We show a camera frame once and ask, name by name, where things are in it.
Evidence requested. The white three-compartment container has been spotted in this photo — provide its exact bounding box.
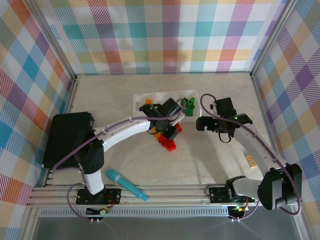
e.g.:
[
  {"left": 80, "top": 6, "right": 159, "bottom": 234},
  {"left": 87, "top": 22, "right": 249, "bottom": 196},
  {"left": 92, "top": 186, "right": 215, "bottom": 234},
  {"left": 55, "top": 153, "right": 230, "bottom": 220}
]
[{"left": 132, "top": 88, "right": 204, "bottom": 131}]

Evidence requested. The teal marker pen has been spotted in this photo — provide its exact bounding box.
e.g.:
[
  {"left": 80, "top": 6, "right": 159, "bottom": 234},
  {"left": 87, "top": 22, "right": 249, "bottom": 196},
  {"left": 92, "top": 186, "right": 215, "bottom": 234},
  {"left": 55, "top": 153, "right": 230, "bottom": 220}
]
[{"left": 104, "top": 168, "right": 150, "bottom": 203}]

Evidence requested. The small electronics board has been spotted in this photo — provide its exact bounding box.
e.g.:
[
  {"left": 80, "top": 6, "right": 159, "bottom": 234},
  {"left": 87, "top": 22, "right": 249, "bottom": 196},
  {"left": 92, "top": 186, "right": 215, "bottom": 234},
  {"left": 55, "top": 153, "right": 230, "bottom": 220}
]
[
  {"left": 228, "top": 204, "right": 248, "bottom": 219},
  {"left": 86, "top": 206, "right": 111, "bottom": 216}
]

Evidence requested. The black rectangular case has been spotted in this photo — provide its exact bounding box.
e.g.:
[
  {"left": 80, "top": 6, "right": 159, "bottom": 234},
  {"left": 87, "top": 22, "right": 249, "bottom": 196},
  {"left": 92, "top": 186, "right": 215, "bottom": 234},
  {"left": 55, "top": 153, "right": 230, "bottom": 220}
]
[{"left": 42, "top": 111, "right": 95, "bottom": 169}]

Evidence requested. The grey metal plate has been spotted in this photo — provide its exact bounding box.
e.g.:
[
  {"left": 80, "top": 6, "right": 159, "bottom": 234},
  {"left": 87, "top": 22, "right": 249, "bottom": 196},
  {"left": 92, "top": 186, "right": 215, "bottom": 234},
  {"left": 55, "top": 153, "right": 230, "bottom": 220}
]
[{"left": 29, "top": 216, "right": 305, "bottom": 240}]

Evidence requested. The thin black wire loop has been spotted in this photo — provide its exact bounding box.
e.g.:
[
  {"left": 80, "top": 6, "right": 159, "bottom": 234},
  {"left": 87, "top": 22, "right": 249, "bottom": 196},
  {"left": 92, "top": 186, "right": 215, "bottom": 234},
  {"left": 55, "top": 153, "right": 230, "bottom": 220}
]
[{"left": 218, "top": 131, "right": 231, "bottom": 144}]

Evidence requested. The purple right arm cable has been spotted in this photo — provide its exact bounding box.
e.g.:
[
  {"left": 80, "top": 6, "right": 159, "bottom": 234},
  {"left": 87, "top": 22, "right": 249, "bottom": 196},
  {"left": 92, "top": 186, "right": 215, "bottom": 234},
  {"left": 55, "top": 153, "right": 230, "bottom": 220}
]
[{"left": 200, "top": 93, "right": 304, "bottom": 223}]

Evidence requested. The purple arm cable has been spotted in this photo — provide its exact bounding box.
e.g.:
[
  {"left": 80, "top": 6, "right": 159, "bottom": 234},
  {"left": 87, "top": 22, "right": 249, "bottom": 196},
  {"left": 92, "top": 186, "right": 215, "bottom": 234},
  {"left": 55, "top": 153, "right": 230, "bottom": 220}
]
[
  {"left": 52, "top": 98, "right": 188, "bottom": 223},
  {"left": 200, "top": 93, "right": 304, "bottom": 223}
]

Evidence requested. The aluminium side floor rail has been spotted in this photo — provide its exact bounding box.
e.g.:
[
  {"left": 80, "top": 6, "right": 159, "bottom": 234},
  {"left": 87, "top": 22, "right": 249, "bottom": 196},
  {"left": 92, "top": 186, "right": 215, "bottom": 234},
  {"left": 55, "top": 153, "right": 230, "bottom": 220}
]
[
  {"left": 41, "top": 74, "right": 80, "bottom": 187},
  {"left": 250, "top": 71, "right": 288, "bottom": 186}
]

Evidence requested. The aluminium long cross rail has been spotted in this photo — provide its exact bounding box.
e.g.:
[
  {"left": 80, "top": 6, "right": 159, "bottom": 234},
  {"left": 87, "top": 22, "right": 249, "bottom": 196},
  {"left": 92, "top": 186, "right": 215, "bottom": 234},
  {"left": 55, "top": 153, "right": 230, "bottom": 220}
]
[{"left": 26, "top": 183, "right": 306, "bottom": 209}]

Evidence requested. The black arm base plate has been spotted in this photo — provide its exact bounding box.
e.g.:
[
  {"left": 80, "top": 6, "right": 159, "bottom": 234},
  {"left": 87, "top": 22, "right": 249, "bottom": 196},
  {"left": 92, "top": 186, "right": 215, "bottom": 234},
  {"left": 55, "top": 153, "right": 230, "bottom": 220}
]
[
  {"left": 76, "top": 187, "right": 123, "bottom": 206},
  {"left": 209, "top": 186, "right": 255, "bottom": 204}
]

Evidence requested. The perforated metal cable tray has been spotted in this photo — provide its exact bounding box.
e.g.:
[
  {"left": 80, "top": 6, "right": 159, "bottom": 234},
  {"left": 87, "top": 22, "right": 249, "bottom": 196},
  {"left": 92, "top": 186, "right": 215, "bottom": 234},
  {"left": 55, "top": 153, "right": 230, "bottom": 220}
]
[{"left": 39, "top": 208, "right": 232, "bottom": 218}]

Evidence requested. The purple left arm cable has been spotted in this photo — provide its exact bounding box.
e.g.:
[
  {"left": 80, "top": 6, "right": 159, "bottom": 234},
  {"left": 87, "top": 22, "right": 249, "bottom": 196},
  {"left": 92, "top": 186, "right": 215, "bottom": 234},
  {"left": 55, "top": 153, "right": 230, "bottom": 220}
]
[{"left": 52, "top": 98, "right": 188, "bottom": 223}]

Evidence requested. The aluminium frame post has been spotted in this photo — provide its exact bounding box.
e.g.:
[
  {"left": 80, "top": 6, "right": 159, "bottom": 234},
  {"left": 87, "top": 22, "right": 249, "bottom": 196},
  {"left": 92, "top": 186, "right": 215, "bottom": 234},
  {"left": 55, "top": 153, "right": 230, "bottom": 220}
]
[
  {"left": 250, "top": 0, "right": 301, "bottom": 79},
  {"left": 23, "top": 0, "right": 79, "bottom": 82}
]

